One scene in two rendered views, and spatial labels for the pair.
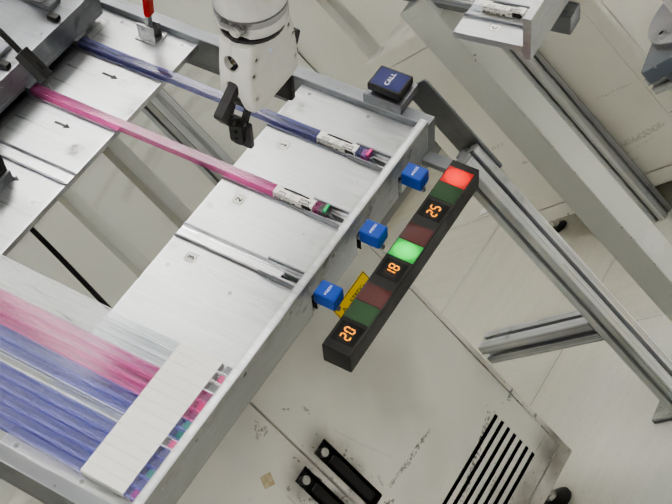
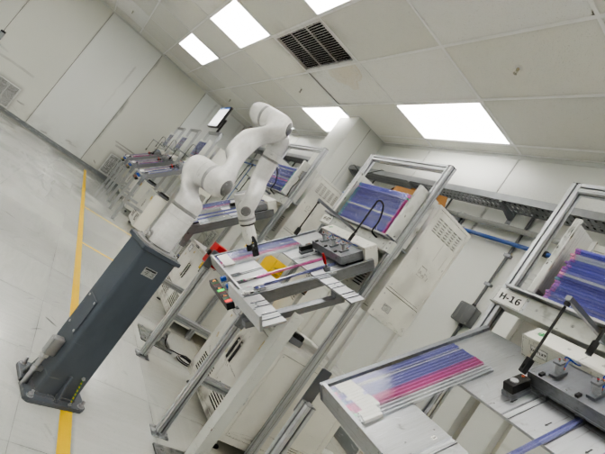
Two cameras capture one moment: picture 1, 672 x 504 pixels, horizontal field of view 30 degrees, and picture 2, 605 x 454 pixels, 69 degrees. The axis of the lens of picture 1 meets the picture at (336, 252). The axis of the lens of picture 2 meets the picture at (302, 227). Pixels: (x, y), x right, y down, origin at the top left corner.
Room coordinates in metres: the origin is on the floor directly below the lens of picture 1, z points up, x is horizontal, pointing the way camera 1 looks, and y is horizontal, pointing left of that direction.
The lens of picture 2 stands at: (1.81, -2.31, 0.98)
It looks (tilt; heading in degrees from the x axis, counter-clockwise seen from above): 4 degrees up; 94
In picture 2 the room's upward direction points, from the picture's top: 36 degrees clockwise
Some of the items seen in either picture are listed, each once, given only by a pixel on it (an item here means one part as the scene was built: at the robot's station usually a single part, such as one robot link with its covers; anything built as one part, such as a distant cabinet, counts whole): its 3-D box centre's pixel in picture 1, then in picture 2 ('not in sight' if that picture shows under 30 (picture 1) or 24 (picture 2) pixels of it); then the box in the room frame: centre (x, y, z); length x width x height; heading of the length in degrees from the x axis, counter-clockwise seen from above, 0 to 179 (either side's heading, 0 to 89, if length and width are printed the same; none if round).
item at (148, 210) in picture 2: not in sight; (184, 186); (-0.49, 4.39, 0.95); 1.36 x 0.82 x 1.90; 32
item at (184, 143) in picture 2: not in sight; (168, 174); (-1.26, 5.62, 0.95); 1.37 x 0.82 x 1.90; 32
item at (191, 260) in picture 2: not in sight; (217, 254); (1.10, 1.53, 0.66); 1.01 x 0.73 x 1.31; 32
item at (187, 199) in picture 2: not in sight; (195, 184); (1.22, -0.48, 1.00); 0.19 x 0.12 x 0.24; 160
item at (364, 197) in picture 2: not in sight; (377, 210); (1.94, 0.30, 1.52); 0.51 x 0.13 x 0.27; 122
